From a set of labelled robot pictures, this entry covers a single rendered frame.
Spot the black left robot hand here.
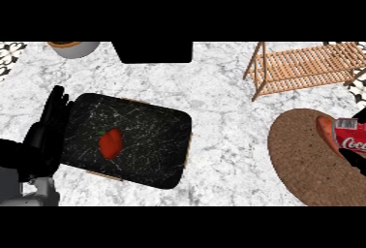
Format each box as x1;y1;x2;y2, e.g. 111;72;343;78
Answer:
0;84;74;183

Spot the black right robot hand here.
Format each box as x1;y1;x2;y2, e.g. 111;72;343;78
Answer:
340;108;366;177

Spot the red soda can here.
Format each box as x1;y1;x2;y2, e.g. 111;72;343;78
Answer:
315;115;366;155

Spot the brown round placemat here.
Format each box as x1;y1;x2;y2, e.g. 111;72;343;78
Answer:
267;108;366;207

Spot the wooden tiered shelf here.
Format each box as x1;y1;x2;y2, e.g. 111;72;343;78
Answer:
242;42;366;103

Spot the red bell pepper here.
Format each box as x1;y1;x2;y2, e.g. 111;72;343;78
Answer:
96;128;126;160

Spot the black marble cutting board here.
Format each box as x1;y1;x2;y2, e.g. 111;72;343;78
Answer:
59;92;193;190

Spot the grey plant pot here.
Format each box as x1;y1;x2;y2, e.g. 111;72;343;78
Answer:
46;42;102;60

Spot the black appliance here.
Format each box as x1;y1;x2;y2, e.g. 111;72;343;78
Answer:
111;42;195;65

